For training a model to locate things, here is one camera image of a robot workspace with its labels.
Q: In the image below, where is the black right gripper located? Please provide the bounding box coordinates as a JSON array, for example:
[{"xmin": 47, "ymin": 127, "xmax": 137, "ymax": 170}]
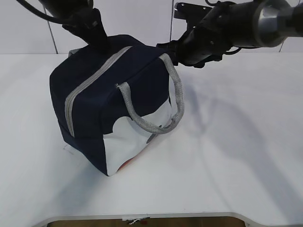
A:
[{"xmin": 156, "ymin": 4, "xmax": 239, "ymax": 69}]

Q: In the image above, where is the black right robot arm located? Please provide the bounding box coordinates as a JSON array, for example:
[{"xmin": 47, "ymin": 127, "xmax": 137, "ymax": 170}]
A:
[{"xmin": 157, "ymin": 0, "xmax": 303, "ymax": 69}]

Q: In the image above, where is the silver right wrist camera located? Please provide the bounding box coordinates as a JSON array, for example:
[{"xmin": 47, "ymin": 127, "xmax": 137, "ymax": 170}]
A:
[{"xmin": 173, "ymin": 2, "xmax": 212, "ymax": 30}]

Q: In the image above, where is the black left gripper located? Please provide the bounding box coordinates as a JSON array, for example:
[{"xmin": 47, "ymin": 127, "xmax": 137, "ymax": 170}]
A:
[{"xmin": 62, "ymin": 8, "xmax": 110, "ymax": 53}]

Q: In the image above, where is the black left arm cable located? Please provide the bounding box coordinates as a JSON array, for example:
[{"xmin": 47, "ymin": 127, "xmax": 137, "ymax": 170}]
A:
[{"xmin": 15, "ymin": 0, "xmax": 71, "ymax": 26}]

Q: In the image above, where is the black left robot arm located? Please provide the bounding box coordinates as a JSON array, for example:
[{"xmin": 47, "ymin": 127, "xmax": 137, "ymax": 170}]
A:
[{"xmin": 40, "ymin": 0, "xmax": 110, "ymax": 52}]

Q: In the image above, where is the navy blue lunch bag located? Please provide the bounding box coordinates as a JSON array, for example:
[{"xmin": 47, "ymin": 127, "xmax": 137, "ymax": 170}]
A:
[{"xmin": 49, "ymin": 35, "xmax": 185, "ymax": 176}]

